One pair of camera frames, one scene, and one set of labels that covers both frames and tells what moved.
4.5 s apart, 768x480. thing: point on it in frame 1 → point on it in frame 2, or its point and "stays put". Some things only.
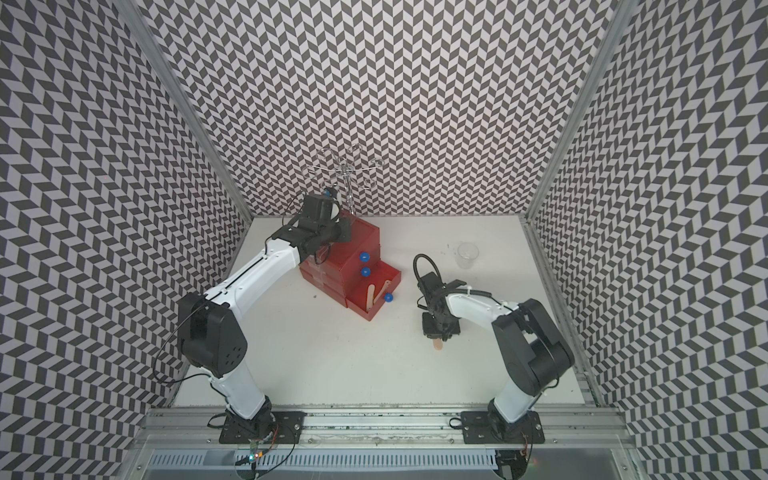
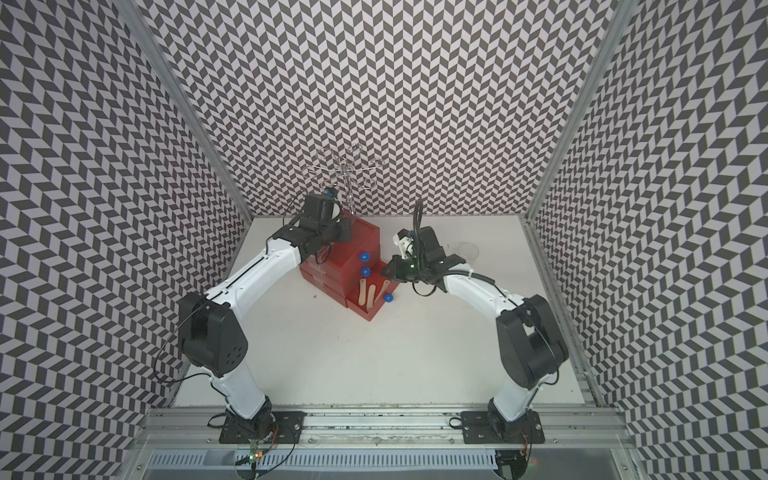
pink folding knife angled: x=385 y=285 stays put
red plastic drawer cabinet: x=352 y=271 stays put
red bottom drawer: x=377 y=286 stays put
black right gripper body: x=446 y=332 → x=413 y=269
